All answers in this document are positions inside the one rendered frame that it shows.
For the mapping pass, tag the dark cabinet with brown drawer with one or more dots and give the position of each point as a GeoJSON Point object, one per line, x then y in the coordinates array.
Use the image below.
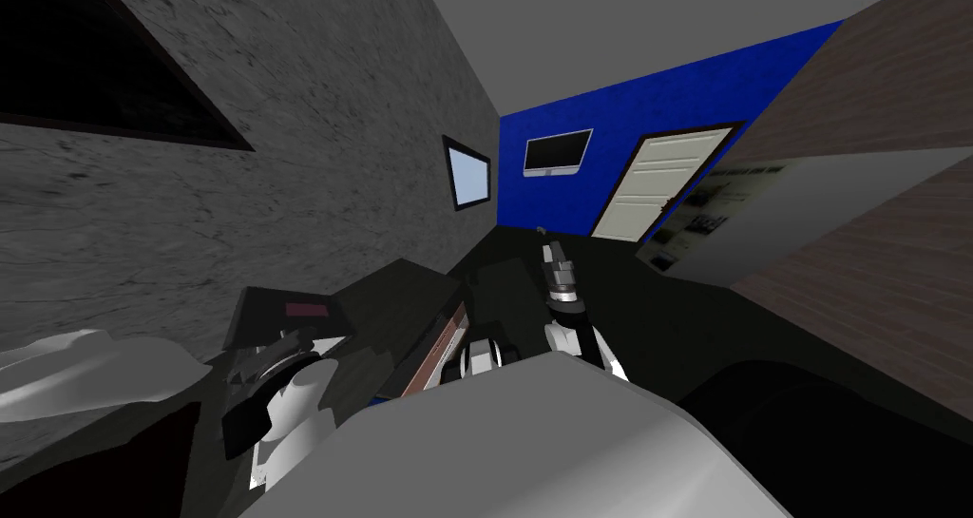
{"type": "Point", "coordinates": [395, 313]}

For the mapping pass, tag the black wall television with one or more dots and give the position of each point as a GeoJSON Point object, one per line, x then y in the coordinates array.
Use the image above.
{"type": "Point", "coordinates": [557, 151]}

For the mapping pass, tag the pale cabinet with dark pictures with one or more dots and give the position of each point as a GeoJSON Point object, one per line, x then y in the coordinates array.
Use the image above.
{"type": "Point", "coordinates": [760, 214]}

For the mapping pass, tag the dark window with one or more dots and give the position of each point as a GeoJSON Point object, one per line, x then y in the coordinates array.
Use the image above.
{"type": "Point", "coordinates": [83, 62]}

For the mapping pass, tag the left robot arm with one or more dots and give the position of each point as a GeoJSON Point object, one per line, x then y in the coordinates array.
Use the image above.
{"type": "Point", "coordinates": [296, 419]}

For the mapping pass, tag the white panelled door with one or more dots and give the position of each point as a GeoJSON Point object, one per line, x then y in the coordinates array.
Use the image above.
{"type": "Point", "coordinates": [657, 183]}

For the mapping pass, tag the black framed pale picture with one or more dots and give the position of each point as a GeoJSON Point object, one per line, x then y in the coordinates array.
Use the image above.
{"type": "Point", "coordinates": [467, 174]}

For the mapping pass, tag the pale grey crumpled shape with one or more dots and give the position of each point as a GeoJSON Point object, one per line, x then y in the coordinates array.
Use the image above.
{"type": "Point", "coordinates": [83, 373]}

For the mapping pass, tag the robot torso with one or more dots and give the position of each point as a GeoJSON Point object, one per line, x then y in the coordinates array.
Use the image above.
{"type": "Point", "coordinates": [517, 442]}

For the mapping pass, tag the black box with red patch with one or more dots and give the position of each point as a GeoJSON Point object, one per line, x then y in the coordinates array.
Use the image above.
{"type": "Point", "coordinates": [285, 313]}

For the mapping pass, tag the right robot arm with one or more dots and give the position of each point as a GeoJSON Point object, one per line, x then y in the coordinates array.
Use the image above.
{"type": "Point", "coordinates": [561, 337]}

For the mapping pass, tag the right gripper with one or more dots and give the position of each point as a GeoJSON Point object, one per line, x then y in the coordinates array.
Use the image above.
{"type": "Point", "coordinates": [559, 258]}

